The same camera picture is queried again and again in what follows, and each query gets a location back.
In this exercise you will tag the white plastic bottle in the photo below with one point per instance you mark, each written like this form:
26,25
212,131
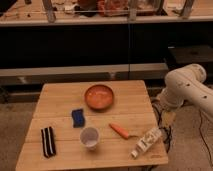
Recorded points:
146,142

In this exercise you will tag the black white striped cloth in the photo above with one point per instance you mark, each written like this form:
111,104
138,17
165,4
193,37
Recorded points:
48,142

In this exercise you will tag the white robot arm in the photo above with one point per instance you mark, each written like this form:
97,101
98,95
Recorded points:
185,84

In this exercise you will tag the orange pepper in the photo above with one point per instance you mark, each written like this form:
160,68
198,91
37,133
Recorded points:
121,131

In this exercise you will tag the blue sponge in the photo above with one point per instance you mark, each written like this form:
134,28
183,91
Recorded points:
78,118

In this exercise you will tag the red object on shelf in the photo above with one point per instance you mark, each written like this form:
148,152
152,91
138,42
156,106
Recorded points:
112,7

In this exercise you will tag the black box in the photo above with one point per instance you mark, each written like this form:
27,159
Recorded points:
182,56

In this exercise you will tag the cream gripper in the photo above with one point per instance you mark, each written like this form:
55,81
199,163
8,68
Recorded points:
167,118

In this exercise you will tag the orange ceramic bowl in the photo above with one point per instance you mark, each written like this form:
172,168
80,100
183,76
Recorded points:
99,97

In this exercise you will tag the wooden table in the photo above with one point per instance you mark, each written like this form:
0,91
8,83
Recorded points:
131,110

